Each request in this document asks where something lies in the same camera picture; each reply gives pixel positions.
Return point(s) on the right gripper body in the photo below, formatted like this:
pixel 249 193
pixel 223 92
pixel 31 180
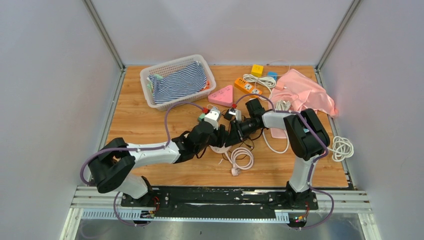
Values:
pixel 238 126

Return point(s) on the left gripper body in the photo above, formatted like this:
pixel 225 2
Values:
pixel 217 136

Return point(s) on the white round socket base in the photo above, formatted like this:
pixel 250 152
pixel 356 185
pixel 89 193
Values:
pixel 220 150

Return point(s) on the green plug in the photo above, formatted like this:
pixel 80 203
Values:
pixel 201 117

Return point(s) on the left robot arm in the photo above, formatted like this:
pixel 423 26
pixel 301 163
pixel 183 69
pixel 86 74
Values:
pixel 112 165

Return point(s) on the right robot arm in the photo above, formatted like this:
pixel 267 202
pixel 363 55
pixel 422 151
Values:
pixel 306 135

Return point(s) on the yellow cube socket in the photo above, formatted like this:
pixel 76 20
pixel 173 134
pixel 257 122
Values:
pixel 257 70

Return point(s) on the small blue cube socket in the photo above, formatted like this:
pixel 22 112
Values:
pixel 273 75

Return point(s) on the pink triangular power strip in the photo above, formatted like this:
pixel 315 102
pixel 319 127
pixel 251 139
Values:
pixel 223 97

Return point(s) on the orange power strip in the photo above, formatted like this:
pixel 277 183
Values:
pixel 246 87

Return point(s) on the blue white striped cloth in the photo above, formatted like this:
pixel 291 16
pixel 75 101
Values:
pixel 182 83

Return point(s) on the white plastic basket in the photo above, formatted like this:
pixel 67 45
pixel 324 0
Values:
pixel 166 68

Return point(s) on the pink cloth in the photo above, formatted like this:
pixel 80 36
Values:
pixel 302 93

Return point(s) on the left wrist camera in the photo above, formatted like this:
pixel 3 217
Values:
pixel 213 117

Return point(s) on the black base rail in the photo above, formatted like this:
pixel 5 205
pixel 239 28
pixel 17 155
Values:
pixel 221 202

